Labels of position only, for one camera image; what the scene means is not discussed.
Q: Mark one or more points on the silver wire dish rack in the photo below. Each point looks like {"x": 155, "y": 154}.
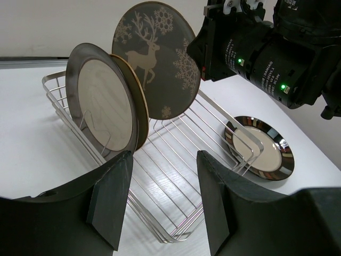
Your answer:
{"x": 165, "y": 192}

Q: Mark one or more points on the brown rim cream plate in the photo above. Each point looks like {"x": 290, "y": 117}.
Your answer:
{"x": 100, "y": 102}

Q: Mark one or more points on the mirrored rim cream plate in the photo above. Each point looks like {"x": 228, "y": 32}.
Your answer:
{"x": 260, "y": 148}

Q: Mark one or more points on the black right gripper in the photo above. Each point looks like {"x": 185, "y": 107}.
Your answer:
{"x": 215, "y": 48}

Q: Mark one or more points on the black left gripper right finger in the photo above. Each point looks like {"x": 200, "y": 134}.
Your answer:
{"x": 242, "y": 218}

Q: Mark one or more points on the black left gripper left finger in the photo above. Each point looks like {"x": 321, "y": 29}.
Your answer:
{"x": 87, "y": 213}

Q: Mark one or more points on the grey reindeer snowflake plate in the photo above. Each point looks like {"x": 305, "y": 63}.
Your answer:
{"x": 153, "y": 38}

